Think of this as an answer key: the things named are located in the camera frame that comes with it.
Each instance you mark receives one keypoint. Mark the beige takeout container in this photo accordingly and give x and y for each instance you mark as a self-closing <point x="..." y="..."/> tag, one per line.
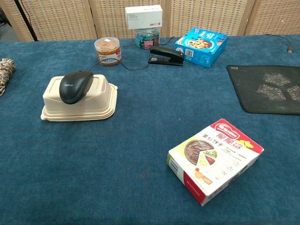
<point x="93" y="100"/>

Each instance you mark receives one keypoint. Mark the white cardboard box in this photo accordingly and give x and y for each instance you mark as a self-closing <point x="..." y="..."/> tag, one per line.
<point x="143" y="17"/>

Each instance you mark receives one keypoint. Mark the black stapler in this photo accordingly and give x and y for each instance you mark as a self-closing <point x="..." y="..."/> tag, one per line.
<point x="168" y="52"/>

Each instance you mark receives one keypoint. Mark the red white wafer box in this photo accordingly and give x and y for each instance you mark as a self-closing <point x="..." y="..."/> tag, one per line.
<point x="222" y="164"/>

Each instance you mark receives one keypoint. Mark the black mouse pad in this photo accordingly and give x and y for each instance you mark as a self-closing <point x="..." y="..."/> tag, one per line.
<point x="253" y="103"/>

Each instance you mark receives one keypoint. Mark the clear jar orange contents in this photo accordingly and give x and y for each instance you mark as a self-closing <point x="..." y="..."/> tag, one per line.
<point x="107" y="51"/>

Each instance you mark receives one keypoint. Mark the blue table cloth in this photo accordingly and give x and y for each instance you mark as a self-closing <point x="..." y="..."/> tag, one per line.
<point x="117" y="164"/>

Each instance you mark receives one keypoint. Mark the black tripod stand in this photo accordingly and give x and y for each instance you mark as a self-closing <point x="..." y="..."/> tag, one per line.
<point x="24" y="17"/>

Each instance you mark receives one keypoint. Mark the blue cookie box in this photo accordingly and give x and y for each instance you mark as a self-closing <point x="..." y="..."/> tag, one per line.
<point x="201" y="44"/>

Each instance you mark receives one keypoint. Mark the woven folding screen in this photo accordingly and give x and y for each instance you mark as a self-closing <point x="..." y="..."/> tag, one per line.
<point x="58" y="18"/>

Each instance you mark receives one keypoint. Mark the black computer mouse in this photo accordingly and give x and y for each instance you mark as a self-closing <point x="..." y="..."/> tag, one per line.
<point x="73" y="87"/>

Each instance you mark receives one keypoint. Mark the clear jar binder clips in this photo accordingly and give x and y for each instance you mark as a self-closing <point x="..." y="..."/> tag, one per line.
<point x="147" y="39"/>

